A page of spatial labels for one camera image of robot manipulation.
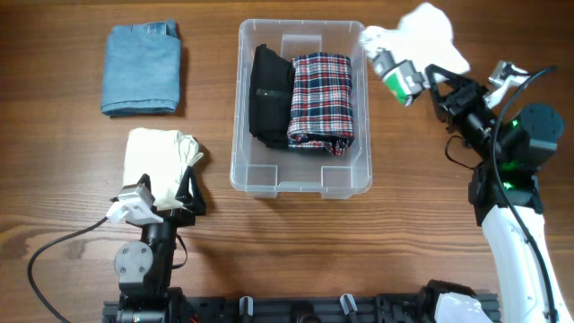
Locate cream white garment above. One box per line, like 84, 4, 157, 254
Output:
123, 127, 204, 211

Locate white printed t-shirt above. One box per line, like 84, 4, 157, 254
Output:
359, 2, 470, 106

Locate blue denim jeans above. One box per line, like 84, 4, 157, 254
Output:
100, 19, 181, 117

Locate red plaid shirt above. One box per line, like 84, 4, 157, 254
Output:
287, 52, 354, 157

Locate black garment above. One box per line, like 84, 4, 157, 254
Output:
248, 44, 295, 149

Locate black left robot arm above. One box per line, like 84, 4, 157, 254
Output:
102, 166, 206, 323

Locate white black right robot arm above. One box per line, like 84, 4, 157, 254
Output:
425, 61, 572, 322

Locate clear plastic storage container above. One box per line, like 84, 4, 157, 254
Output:
230, 19, 372, 199

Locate black left camera cable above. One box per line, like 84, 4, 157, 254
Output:
27, 216, 110, 323

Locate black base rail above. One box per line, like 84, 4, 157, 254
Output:
101, 293, 500, 323

